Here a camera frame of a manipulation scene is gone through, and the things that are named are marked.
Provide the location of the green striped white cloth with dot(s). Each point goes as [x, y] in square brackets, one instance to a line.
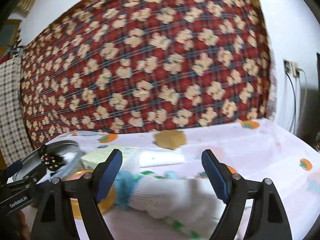
[181, 228]

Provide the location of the red plaid bear blanket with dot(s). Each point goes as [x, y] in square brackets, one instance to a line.
[133, 66]

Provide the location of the wall power outlet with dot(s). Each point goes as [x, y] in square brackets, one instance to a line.
[292, 67]

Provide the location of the white checkered cloth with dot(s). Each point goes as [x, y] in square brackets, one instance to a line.
[15, 142]

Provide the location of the round metal tray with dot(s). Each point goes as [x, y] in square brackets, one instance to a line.
[68, 150]

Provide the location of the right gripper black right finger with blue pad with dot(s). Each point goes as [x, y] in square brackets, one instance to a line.
[268, 218]

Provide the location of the white knit glove blue cuff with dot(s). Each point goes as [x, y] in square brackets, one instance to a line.
[165, 196]

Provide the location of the tan sponge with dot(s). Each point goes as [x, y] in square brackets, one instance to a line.
[170, 139]

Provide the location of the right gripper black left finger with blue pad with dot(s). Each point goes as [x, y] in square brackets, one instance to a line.
[55, 219]

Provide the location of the yellow tissue pack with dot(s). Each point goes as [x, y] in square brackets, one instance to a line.
[100, 155]

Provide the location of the white fruit print sheet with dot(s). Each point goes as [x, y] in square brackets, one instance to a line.
[267, 151]

